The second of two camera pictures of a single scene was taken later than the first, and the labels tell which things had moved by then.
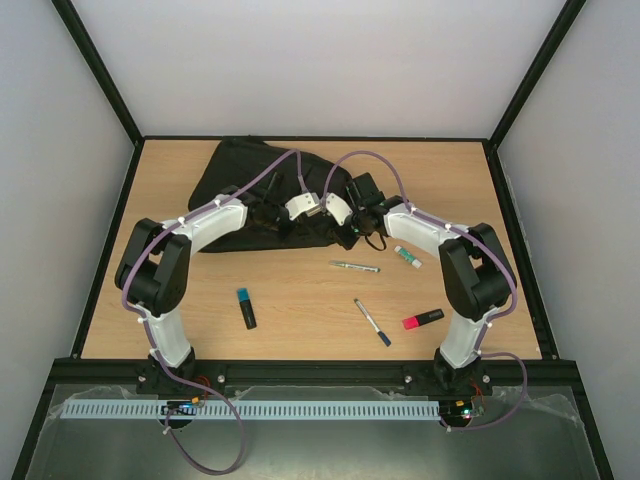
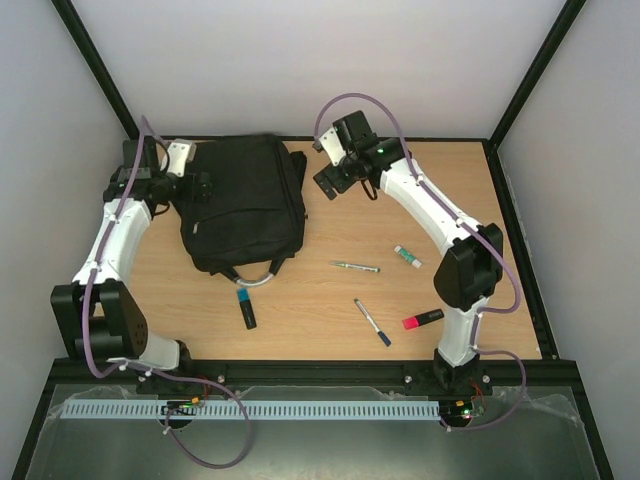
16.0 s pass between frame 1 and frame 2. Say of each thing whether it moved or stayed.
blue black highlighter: stayed
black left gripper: moved
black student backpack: moved
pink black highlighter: stayed
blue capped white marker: stayed
